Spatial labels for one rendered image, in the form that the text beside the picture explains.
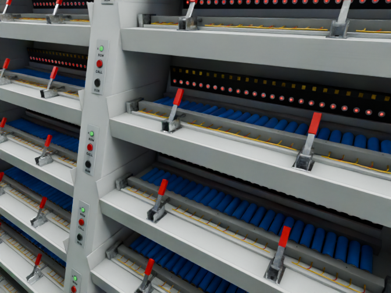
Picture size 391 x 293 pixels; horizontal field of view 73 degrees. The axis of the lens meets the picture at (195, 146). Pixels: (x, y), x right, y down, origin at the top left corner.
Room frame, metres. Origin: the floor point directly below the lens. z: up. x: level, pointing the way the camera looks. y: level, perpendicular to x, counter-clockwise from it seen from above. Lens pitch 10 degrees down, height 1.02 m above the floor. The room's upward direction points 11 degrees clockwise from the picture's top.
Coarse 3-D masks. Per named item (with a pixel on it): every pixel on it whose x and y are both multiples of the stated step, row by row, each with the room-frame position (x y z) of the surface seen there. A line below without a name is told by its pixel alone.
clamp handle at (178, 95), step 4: (180, 88) 0.56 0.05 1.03; (180, 92) 0.55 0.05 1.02; (176, 96) 0.55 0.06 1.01; (180, 96) 0.55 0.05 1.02; (176, 100) 0.55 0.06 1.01; (180, 100) 0.55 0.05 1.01; (176, 104) 0.55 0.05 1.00; (172, 108) 0.55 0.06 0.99; (176, 108) 0.55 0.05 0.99; (172, 112) 0.55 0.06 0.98; (172, 116) 0.54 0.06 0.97; (172, 120) 0.54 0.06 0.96
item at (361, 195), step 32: (128, 96) 0.65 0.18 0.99; (160, 96) 0.75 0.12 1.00; (224, 96) 0.66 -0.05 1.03; (128, 128) 0.58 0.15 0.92; (160, 128) 0.55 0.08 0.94; (384, 128) 0.50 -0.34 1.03; (192, 160) 0.51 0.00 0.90; (224, 160) 0.47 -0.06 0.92; (256, 160) 0.43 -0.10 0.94; (288, 160) 0.44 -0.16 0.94; (288, 192) 0.42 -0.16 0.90; (320, 192) 0.39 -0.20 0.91; (352, 192) 0.37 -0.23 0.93; (384, 192) 0.36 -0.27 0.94; (384, 224) 0.35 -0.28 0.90
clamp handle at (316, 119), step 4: (316, 112) 0.43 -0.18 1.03; (312, 116) 0.43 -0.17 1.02; (316, 116) 0.43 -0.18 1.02; (320, 116) 0.43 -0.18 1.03; (312, 120) 0.43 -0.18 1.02; (316, 120) 0.43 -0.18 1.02; (320, 120) 0.43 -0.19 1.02; (312, 124) 0.42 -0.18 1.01; (316, 124) 0.42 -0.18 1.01; (312, 128) 0.42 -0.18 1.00; (316, 128) 0.42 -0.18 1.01; (308, 132) 0.42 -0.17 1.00; (312, 132) 0.42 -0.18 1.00; (316, 132) 0.42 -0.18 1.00; (308, 136) 0.42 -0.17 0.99; (312, 136) 0.42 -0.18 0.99; (308, 140) 0.42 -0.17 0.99; (312, 140) 0.42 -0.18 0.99; (308, 144) 0.42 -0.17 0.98; (304, 148) 0.42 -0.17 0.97; (308, 148) 0.42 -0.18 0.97; (304, 152) 0.41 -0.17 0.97; (308, 152) 0.41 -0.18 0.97
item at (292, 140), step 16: (144, 112) 0.62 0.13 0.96; (160, 112) 0.62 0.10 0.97; (176, 112) 0.60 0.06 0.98; (192, 112) 0.58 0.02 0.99; (208, 128) 0.54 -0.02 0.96; (224, 128) 0.54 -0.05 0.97; (240, 128) 0.52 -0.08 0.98; (256, 128) 0.50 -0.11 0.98; (272, 128) 0.50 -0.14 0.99; (272, 144) 0.47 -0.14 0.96; (288, 144) 0.48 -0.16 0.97; (304, 144) 0.46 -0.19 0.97; (320, 144) 0.45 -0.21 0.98; (336, 144) 0.45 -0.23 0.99; (336, 160) 0.42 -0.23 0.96; (352, 160) 0.43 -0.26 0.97; (368, 160) 0.42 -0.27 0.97; (384, 160) 0.41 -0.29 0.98
